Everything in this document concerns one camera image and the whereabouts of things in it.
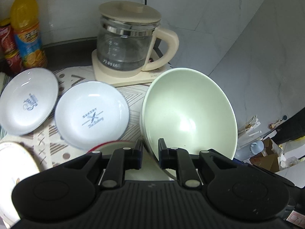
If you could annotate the white bowl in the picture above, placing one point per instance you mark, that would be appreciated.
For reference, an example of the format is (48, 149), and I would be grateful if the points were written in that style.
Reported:
(143, 121)

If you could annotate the orange juice bottle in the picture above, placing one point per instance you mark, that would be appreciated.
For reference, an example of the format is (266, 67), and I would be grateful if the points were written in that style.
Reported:
(26, 40)

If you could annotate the blue white plastic bottle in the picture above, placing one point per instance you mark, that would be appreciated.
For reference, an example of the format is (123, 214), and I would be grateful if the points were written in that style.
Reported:
(255, 146)

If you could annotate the pale green bowl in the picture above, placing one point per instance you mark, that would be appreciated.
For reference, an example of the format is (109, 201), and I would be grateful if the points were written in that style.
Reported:
(185, 114)

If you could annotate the paper chopstick wrappers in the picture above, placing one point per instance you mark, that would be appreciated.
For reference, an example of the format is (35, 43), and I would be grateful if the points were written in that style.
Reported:
(250, 126)

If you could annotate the brown cardboard box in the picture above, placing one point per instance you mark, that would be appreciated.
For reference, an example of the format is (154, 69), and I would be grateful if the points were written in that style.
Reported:
(266, 162)

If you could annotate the cream kettle base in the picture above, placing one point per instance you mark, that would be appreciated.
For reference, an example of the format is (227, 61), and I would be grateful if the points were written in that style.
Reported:
(114, 78)

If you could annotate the glass kettle cream lid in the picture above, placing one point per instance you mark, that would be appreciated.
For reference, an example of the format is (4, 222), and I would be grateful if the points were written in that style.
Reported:
(124, 43)

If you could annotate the red-rimmed white plate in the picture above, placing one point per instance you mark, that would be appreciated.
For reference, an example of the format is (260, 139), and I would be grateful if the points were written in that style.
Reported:
(114, 145)

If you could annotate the patterned white table mat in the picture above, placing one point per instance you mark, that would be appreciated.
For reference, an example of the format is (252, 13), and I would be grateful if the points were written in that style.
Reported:
(135, 96)

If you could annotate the white plate at left edge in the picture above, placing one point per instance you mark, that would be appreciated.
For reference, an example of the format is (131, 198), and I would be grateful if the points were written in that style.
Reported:
(14, 171)

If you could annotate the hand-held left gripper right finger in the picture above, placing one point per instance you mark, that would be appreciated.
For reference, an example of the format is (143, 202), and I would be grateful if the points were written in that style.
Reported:
(162, 158)

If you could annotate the white plate script print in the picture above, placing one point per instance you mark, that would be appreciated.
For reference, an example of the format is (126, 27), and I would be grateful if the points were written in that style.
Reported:
(28, 100)

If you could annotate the white plate crossed cutlery print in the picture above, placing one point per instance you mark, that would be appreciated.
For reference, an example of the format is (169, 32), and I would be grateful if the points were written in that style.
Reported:
(93, 116)

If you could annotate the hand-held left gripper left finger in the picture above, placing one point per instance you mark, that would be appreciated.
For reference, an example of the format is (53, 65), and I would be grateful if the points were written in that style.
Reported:
(138, 158)

